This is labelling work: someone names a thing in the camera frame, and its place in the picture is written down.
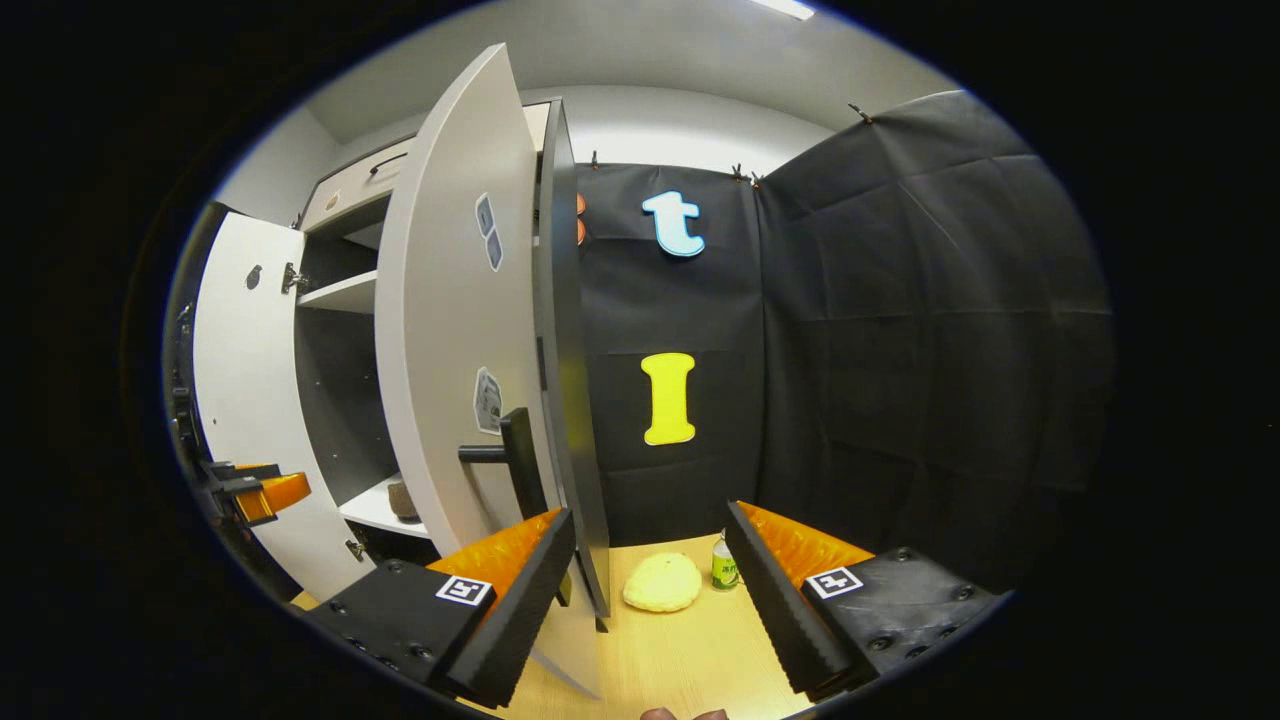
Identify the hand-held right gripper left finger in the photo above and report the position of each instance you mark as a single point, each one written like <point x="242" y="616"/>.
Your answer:
<point x="510" y="620"/>

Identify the grey cabinet drawer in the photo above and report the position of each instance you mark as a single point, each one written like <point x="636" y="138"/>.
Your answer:
<point x="345" y="195"/>

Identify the yellow round plush toy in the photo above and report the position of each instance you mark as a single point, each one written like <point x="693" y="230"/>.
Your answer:
<point x="660" y="585"/>

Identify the grey cabinet door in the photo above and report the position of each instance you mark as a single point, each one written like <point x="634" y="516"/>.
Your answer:
<point x="240" y="400"/>
<point x="450" y="330"/>

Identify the grey shoe cabinet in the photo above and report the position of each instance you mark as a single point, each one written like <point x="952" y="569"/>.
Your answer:
<point x="560" y="300"/>

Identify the black backdrop cloth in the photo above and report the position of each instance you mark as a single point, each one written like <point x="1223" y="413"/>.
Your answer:
<point x="900" y="350"/>
<point x="190" y="270"/>

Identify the green label plastic bottle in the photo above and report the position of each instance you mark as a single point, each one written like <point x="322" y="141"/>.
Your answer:
<point x="725" y="572"/>

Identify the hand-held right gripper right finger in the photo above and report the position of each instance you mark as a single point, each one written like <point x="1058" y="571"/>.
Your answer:
<point x="775" y="615"/>

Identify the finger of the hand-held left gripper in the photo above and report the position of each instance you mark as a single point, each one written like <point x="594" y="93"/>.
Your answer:
<point x="275" y="495"/>

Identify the metal door hinge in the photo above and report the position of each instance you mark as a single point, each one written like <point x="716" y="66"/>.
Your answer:
<point x="295" y="278"/>
<point x="355" y="550"/>

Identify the ceiling light panel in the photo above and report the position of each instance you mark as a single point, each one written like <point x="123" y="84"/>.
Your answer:
<point x="785" y="8"/>

